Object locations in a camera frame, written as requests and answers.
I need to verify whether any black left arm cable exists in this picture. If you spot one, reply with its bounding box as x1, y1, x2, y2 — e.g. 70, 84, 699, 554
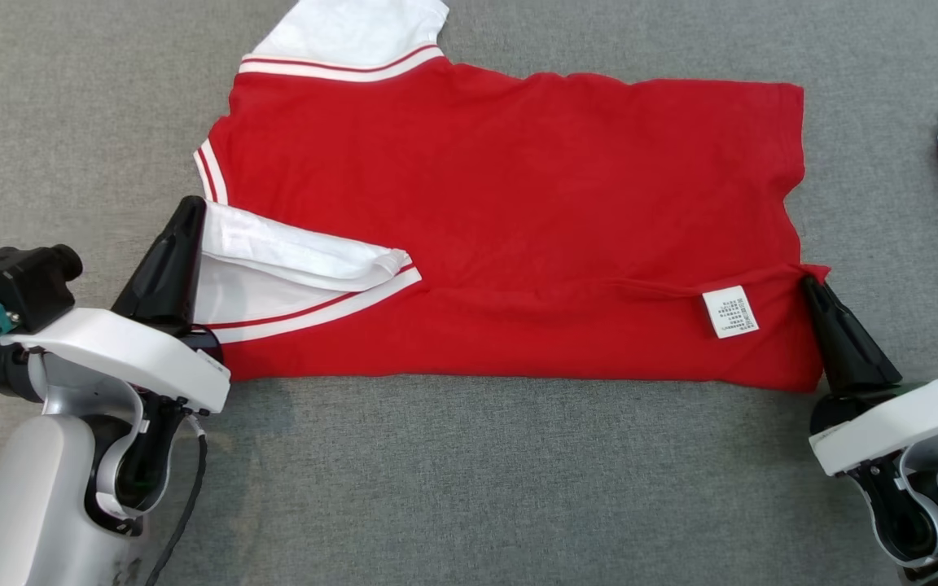
143, 413, 209, 586

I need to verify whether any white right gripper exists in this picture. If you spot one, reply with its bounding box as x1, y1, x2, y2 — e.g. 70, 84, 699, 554
799, 275, 938, 477

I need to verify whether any red shirt with white sleeves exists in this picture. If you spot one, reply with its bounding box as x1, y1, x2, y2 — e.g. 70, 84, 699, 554
194, 0, 832, 393

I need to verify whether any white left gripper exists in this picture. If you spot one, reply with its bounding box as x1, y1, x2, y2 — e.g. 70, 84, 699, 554
0, 195, 231, 414

